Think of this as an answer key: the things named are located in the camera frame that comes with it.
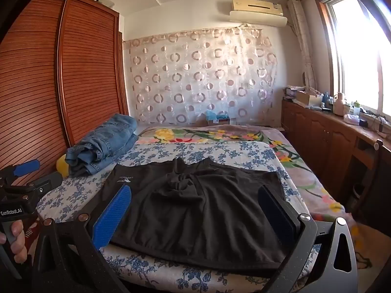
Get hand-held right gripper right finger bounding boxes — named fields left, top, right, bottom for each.
left=258, top=184, right=358, bottom=293

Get yellow soft item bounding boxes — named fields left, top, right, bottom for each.
left=56, top=154, right=70, bottom=178

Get black pants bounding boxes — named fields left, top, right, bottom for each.
left=78, top=156, right=301, bottom=279

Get folded blue jeans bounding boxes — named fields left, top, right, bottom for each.
left=65, top=114, right=139, bottom=178

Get gathered pale window curtain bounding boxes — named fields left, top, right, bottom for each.
left=287, top=0, right=318, bottom=90

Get wall air conditioner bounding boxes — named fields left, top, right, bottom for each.
left=229, top=0, right=288, bottom=27

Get long wooden cabinet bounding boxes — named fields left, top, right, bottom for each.
left=281, top=97, right=391, bottom=203

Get white jug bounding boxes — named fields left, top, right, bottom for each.
left=333, top=92, right=346, bottom=116

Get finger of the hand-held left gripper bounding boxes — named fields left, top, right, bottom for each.
left=0, top=159, right=41, bottom=186
left=26, top=172, right=64, bottom=196

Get blue floral blanket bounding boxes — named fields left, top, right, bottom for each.
left=36, top=140, right=315, bottom=293

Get wooden chair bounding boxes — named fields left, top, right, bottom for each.
left=351, top=139, right=391, bottom=220

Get person's left hand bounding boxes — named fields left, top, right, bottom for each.
left=10, top=219, right=29, bottom=263

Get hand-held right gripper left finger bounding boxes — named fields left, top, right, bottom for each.
left=31, top=185, right=133, bottom=293

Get colourful flowered blanket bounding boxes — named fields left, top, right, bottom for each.
left=138, top=125, right=371, bottom=269

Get stack of papers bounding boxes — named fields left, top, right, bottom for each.
left=282, top=85, right=306, bottom=100

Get window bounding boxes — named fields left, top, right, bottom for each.
left=318, top=0, right=391, bottom=121

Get wooden slatted wardrobe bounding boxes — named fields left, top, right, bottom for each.
left=0, top=0, right=129, bottom=187

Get circle patterned sheer curtain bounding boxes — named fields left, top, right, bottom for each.
left=123, top=26, right=278, bottom=125

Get cardboard box with blue cloth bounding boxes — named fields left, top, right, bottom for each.
left=205, top=110, right=230, bottom=126

